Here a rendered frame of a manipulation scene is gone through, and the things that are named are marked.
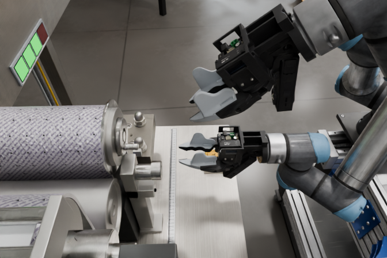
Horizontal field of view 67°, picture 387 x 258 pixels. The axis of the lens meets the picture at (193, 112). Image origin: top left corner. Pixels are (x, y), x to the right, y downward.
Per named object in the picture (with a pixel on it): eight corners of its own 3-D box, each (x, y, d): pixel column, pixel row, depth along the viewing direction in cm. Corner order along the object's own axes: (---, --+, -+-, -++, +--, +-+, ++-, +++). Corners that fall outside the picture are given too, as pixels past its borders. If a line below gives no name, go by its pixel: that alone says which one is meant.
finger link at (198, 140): (179, 126, 73) (216, 130, 72) (180, 140, 78) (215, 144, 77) (178, 136, 71) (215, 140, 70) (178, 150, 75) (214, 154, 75)
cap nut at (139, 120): (145, 126, 88) (143, 117, 85) (133, 127, 88) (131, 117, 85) (146, 118, 90) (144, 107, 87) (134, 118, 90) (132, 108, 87)
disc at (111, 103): (115, 189, 58) (97, 143, 47) (113, 189, 58) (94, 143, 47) (125, 131, 68) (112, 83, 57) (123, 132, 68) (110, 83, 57)
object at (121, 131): (128, 121, 62) (127, 156, 61) (118, 121, 62) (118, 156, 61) (120, 113, 55) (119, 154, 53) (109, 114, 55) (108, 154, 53)
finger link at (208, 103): (171, 104, 46) (216, 68, 43) (195, 122, 50) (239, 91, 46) (173, 117, 44) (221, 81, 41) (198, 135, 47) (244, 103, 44)
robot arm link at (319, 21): (334, 20, 42) (357, 53, 37) (304, 38, 45) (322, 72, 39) (314, -20, 38) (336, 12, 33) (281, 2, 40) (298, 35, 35)
